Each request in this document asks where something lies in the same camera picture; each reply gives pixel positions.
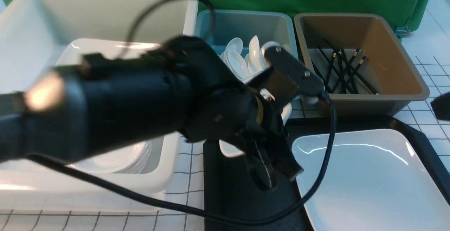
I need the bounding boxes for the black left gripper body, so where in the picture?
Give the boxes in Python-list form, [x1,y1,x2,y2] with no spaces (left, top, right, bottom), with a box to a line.
[219,94,303,191]

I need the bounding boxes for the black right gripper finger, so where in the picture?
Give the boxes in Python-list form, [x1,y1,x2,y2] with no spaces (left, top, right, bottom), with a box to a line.
[431,92,450,121]

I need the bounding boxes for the small white bowl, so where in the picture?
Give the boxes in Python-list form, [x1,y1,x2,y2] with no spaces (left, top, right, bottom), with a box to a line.
[219,140,244,158]

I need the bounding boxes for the large white square plate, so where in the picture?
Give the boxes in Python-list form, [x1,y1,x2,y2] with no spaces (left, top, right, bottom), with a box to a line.
[305,129,450,231]

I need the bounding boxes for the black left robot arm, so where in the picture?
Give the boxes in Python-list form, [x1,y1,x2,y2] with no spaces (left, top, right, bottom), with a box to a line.
[1,36,303,190]

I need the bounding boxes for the blue binder clip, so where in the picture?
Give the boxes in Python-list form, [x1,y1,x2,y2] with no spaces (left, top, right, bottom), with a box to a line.
[395,26,411,39]

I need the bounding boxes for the brown plastic bin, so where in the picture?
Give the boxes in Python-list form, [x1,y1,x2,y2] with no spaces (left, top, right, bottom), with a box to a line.
[294,13,430,117]

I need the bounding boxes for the pile of white spoons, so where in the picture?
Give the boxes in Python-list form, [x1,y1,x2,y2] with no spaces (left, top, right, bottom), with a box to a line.
[219,36,268,83]

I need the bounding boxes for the black chopsticks in bin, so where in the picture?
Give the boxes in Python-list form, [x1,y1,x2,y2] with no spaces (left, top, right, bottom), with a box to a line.
[311,39,380,95]

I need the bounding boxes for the teal plastic bin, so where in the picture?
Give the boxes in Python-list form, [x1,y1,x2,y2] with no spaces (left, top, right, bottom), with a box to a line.
[206,9,299,59]

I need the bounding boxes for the stack of small white bowls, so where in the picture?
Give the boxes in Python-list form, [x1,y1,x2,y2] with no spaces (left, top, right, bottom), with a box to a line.
[67,141,152,174]

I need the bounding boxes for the stack of white square plates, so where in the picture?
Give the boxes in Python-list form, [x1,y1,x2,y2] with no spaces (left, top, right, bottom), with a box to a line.
[56,38,160,66]

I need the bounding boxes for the large white plastic tub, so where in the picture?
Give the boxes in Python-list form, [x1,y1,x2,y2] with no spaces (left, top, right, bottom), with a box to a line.
[0,0,198,215]

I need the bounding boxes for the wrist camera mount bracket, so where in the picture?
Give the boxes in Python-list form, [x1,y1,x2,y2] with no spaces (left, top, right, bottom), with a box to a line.
[246,45,332,110]

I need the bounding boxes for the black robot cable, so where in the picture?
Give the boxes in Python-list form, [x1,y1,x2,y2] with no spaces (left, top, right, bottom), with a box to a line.
[25,0,337,226]

